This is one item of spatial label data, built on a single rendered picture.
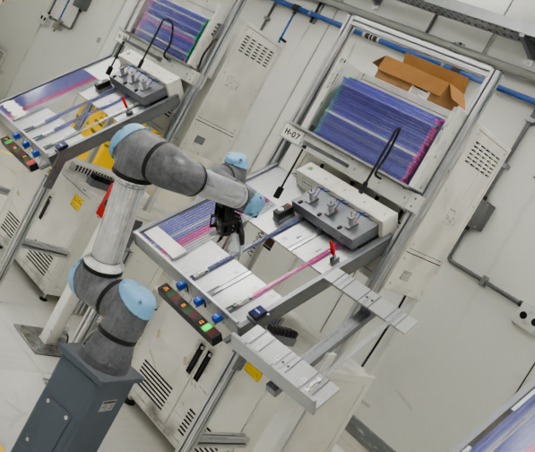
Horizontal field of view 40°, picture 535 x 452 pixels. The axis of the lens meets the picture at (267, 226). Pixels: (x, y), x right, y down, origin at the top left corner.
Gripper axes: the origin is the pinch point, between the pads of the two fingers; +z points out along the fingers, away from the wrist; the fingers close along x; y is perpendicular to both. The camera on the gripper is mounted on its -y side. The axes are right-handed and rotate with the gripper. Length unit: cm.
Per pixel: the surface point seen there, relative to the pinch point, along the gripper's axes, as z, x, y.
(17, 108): 13, -179, 1
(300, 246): 6.1, 1.1, -32.6
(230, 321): 17.0, 15.6, 8.6
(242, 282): 13.5, 2.7, -5.4
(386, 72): -41, -41, -111
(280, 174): 0, -41, -56
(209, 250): 13.0, -20.2, -7.0
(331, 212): -4.7, 0.7, -46.1
